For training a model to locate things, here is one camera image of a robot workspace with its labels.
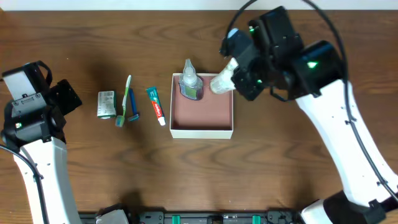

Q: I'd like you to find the clear pump soap bottle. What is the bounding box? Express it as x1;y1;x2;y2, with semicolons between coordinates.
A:
178;58;203;101

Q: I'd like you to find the green red toothpaste tube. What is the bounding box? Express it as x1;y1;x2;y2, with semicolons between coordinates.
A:
146;86;166;126

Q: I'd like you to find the green white toothbrush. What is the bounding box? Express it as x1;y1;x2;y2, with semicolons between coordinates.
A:
115;75;132;128

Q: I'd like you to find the white patterned cream tube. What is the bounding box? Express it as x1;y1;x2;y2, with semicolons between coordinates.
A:
210;58;238;95

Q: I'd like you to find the white open cardboard box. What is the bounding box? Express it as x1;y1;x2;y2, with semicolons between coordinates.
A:
169;73;234;139

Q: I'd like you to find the left black cable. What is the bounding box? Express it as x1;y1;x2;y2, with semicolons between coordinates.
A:
0;144;50;224

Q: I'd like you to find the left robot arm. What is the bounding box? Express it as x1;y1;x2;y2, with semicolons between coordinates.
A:
1;80;81;224

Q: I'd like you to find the blue disposable razor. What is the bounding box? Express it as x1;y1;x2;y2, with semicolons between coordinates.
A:
127;88;139;122

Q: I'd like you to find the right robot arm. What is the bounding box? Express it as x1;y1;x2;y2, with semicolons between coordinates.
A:
220;7;397;223

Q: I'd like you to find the green white soap box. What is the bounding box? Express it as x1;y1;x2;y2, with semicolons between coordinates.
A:
97;91;116;119

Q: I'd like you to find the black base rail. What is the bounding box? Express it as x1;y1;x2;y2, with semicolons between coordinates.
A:
78;203;303;224

